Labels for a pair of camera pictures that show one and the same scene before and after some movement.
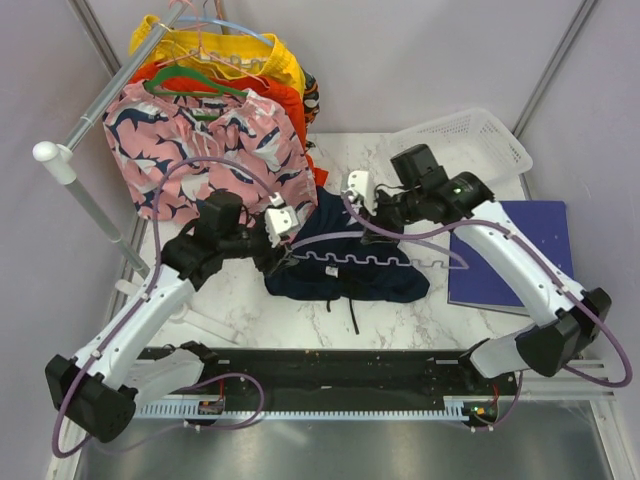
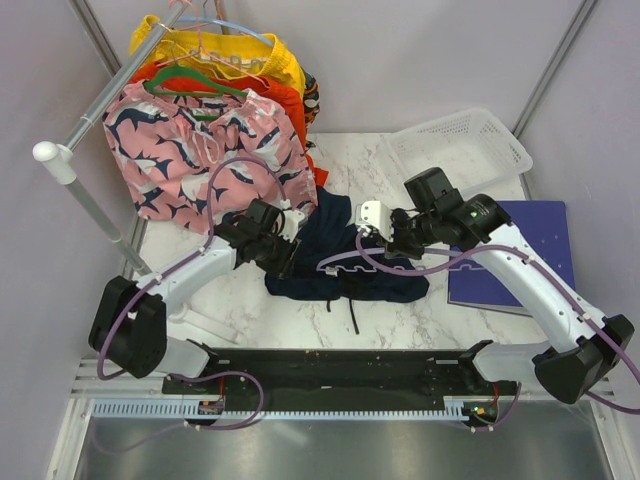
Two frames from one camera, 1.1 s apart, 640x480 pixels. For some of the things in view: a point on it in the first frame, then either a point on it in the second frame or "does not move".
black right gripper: (380, 197) → (396, 247)
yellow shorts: (221, 53) does not move
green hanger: (186, 72) does not move
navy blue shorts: (329, 259) does not move
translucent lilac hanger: (379, 259) → (322, 267)
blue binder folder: (474, 282) does not move
